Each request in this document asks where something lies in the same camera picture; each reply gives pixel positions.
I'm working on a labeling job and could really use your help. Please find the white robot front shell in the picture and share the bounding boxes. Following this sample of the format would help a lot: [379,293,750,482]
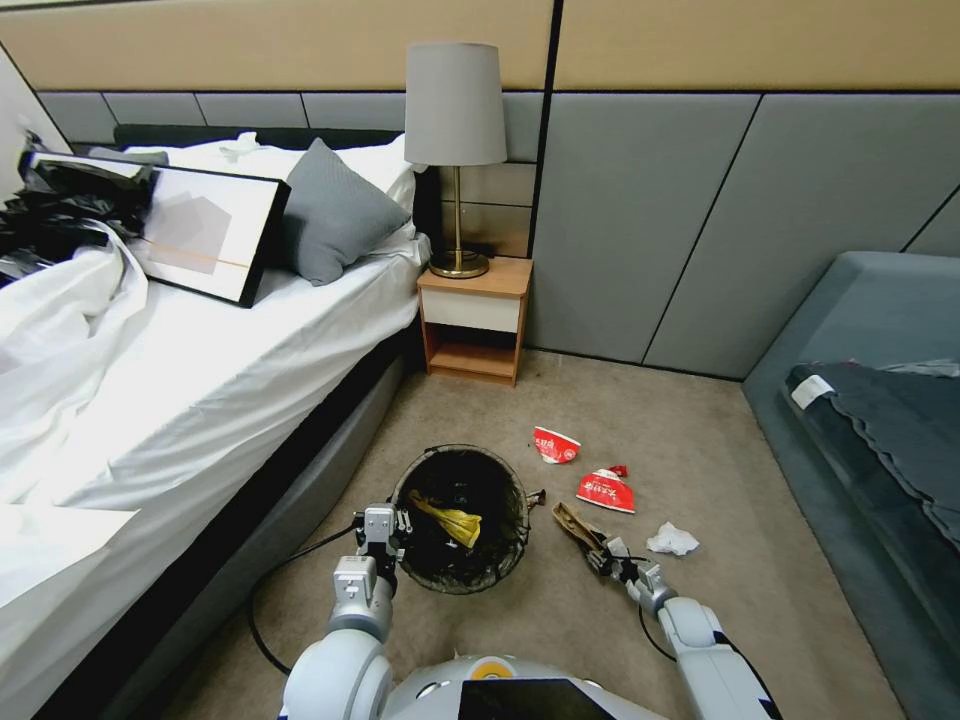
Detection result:
[388,652,680,720]

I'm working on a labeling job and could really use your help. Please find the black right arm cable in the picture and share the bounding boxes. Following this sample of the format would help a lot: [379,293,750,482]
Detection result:
[636,599,681,663]

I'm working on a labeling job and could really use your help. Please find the wooden nightstand white drawer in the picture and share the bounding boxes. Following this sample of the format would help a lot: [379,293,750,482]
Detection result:
[416,256,536,389]

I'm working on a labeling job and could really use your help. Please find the dark grey blanket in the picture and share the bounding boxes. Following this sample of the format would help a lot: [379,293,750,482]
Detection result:
[782,358,960,535]

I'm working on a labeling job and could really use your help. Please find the white label tag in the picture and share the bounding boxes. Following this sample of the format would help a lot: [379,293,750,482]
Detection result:
[790,374,835,411]

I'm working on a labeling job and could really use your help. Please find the black framed picture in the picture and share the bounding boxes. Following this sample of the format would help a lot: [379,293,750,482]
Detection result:
[25,149,293,310]

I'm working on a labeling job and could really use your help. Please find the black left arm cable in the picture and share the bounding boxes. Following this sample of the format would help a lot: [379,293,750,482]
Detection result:
[246,512,366,674]

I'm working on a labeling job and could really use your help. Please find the yellow crumpled wrapper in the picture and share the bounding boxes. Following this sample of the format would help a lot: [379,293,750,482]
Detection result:
[407,488,482,548]

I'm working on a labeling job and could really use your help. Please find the brown wrapper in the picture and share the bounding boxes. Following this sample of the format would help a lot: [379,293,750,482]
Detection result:
[551,501,610,573]

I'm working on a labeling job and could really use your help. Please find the red white snack wrapper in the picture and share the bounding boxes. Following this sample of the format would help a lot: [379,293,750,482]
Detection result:
[575,464,638,516]
[531,425,586,467]

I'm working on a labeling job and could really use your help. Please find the black round trash bin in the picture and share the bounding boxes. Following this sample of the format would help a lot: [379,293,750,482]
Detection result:
[390,443,533,596]

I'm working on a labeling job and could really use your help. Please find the grey shade table lamp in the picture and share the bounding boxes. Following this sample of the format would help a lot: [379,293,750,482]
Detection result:
[403,41,510,281]

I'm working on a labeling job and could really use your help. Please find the bed with white sheet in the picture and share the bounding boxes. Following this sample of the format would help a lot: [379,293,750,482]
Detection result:
[0,123,444,720]

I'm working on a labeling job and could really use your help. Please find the grey pillow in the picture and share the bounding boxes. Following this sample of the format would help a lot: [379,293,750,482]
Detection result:
[280,136,415,289]

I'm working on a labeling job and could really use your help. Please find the white pillow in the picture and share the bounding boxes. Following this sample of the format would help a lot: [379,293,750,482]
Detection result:
[123,131,418,220]

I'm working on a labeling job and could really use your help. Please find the black plastic bags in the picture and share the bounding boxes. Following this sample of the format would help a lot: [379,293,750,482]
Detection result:
[0,129,171,288]

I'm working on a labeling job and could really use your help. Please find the white duvet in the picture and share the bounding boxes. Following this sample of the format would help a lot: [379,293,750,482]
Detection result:
[0,221,153,505]

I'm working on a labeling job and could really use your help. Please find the white crumpled tissue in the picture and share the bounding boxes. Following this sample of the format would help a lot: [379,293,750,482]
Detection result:
[645,520,701,559]

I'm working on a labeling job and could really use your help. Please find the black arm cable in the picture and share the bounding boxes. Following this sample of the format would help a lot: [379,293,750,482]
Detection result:
[246,512,366,674]
[636,599,681,663]

